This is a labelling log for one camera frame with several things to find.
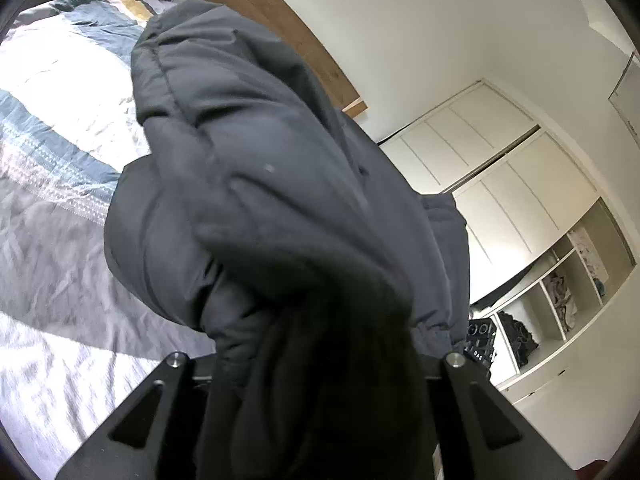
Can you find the blue striped duvet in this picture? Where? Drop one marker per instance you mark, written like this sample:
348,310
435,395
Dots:
60,160

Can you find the white panelled wardrobe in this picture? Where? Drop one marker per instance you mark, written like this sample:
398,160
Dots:
500,180

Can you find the wall mirror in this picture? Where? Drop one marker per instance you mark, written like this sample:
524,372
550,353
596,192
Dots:
629,105

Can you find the wooden headboard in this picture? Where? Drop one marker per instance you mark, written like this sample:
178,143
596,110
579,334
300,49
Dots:
300,25

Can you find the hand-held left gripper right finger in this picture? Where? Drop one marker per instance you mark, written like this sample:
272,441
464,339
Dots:
467,410

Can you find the black folded clothes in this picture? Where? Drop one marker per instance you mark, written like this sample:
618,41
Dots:
517,337

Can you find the light crumpled clothes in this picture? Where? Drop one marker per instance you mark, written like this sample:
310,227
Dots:
562,297

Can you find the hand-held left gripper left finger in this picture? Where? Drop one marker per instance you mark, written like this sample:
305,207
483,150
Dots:
165,410

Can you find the black jacket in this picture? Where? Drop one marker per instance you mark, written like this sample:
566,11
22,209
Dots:
280,200

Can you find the white open shelf unit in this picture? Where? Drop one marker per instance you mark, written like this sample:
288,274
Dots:
590,240

